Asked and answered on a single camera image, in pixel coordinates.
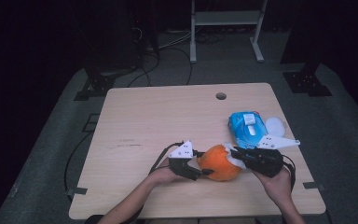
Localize blue wet wipes pack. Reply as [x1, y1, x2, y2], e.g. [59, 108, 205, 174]
[227, 111, 269, 150]

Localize orange plush toy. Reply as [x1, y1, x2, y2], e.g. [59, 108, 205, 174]
[196, 144, 242, 182]

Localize white oval plastic lid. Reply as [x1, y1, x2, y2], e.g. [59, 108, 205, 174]
[265, 116, 286, 138]

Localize grey table bracket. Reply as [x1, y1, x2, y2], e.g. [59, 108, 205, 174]
[66, 186, 89, 198]
[302, 181, 326, 191]

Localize tangle of black cables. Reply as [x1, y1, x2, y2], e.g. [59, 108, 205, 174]
[195, 31, 227, 45]

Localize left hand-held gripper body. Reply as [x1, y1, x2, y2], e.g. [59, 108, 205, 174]
[168, 140, 203, 182]

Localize white metal stand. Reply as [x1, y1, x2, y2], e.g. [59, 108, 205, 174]
[189, 0, 269, 64]

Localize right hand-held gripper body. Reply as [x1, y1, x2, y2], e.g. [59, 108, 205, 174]
[245, 133, 301, 179]

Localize white cables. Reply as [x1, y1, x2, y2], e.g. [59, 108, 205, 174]
[159, 31, 194, 50]

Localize person's right hand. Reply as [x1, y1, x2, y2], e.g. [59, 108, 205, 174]
[255, 166, 293, 207]

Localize black metal stand base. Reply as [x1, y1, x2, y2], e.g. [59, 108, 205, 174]
[282, 62, 334, 97]
[74, 73, 119, 102]

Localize white wet wipe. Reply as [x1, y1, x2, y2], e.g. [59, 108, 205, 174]
[223, 142, 248, 171]

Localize long black floor cable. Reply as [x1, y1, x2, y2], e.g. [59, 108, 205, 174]
[63, 132, 94, 195]

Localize right hand-held gripper cable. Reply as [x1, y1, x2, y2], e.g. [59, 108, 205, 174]
[281, 154, 296, 192]

